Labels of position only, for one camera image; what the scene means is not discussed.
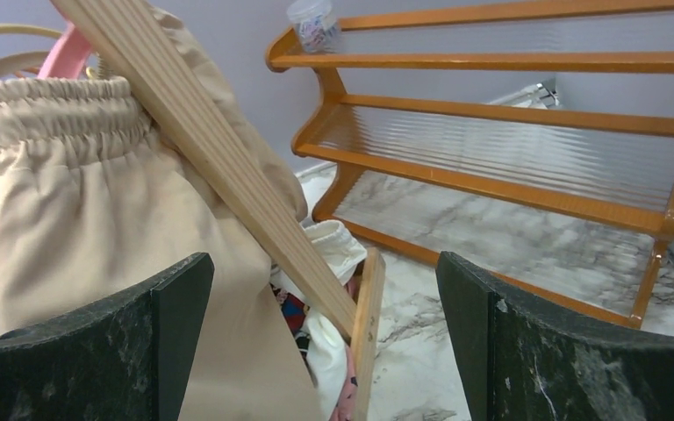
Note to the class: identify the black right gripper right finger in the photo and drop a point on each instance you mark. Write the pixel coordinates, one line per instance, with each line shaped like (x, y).
(522, 357)

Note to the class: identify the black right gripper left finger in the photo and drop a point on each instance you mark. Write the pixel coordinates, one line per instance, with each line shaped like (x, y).
(125, 357)

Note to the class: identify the beige shorts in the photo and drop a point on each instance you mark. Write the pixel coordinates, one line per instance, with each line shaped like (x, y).
(94, 199)

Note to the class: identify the pink hanger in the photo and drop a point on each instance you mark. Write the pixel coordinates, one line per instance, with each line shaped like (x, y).
(68, 56)

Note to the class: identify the comic print shorts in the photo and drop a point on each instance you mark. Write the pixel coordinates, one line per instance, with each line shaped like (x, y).
(294, 313)

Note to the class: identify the beige hanger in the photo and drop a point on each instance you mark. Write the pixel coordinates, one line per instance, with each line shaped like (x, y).
(22, 61)

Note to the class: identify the yellow hanger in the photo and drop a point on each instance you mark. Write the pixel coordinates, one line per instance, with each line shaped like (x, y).
(23, 29)

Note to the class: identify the pink patterned garment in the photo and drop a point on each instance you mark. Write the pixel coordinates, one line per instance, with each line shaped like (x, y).
(344, 410)

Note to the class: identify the white garment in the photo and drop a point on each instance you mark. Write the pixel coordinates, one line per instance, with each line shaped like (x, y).
(341, 254)

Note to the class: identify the orange wooden slatted shelf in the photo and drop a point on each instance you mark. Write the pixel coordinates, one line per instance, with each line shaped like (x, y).
(534, 138)

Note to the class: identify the wooden clothes rack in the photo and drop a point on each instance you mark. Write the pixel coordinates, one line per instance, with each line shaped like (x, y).
(127, 35)

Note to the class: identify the small clear plastic jar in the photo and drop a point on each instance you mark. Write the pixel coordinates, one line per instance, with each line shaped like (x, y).
(315, 24)

